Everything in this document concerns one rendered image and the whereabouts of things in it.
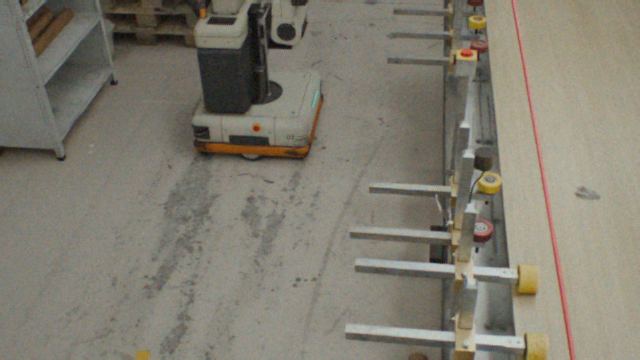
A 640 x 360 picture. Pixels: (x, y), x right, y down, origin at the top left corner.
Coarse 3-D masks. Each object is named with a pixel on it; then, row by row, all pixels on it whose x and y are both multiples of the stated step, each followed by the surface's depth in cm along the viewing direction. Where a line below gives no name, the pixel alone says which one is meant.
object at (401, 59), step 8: (392, 56) 333; (400, 56) 332; (408, 56) 332; (416, 56) 332; (424, 56) 332; (432, 56) 331; (424, 64) 331; (432, 64) 331; (440, 64) 330; (448, 64) 329; (480, 64) 327
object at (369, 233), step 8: (352, 232) 233; (360, 232) 233; (368, 232) 233; (376, 232) 233; (384, 232) 233; (392, 232) 232; (400, 232) 232; (408, 232) 232; (416, 232) 232; (424, 232) 232; (432, 232) 232; (440, 232) 232; (384, 240) 234; (392, 240) 233; (400, 240) 233; (408, 240) 232; (416, 240) 232; (424, 240) 231; (432, 240) 231; (440, 240) 230; (448, 240) 230
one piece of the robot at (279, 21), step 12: (276, 0) 367; (288, 0) 367; (276, 12) 370; (288, 12) 369; (300, 12) 377; (276, 24) 374; (288, 24) 373; (300, 24) 373; (276, 36) 379; (288, 36) 378; (300, 36) 378
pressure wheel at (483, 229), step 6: (480, 222) 228; (486, 222) 228; (480, 228) 226; (486, 228) 226; (492, 228) 226; (474, 234) 224; (480, 234) 224; (486, 234) 224; (474, 240) 226; (480, 240) 225; (486, 240) 225
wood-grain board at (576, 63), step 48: (528, 0) 358; (576, 0) 357; (624, 0) 355; (528, 48) 319; (576, 48) 318; (624, 48) 316; (576, 96) 286; (624, 96) 285; (528, 144) 261; (576, 144) 260; (624, 144) 260; (528, 192) 240; (624, 192) 238; (528, 240) 222; (576, 240) 221; (624, 240) 220; (576, 288) 205; (624, 288) 205; (576, 336) 192; (624, 336) 191
